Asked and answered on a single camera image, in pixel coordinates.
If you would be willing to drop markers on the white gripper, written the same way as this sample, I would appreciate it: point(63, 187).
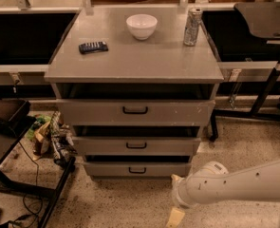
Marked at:
point(177, 192)

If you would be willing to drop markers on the grey bottom drawer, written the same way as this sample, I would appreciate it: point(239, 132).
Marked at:
point(136, 169)

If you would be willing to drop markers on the grey drawer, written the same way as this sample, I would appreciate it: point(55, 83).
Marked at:
point(136, 169)
point(139, 146)
point(136, 112)

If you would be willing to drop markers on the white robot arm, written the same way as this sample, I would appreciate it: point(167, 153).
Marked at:
point(214, 183)

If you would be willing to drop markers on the grey middle drawer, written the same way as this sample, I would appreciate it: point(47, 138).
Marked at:
point(139, 146)

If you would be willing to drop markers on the grey drawer cabinet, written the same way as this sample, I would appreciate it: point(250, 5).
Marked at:
point(158, 68)

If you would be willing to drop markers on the grey top drawer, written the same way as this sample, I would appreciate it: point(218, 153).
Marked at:
point(136, 112)

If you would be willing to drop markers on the black table right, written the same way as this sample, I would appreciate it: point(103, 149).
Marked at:
point(246, 43)

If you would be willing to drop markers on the dark snack bar package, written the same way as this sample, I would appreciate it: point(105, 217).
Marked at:
point(93, 47)

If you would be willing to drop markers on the white bowl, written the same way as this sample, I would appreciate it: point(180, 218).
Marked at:
point(141, 26)

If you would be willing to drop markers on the black side table left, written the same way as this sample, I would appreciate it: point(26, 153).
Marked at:
point(14, 124)

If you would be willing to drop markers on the silver drink can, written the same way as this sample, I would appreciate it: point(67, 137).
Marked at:
point(192, 25)

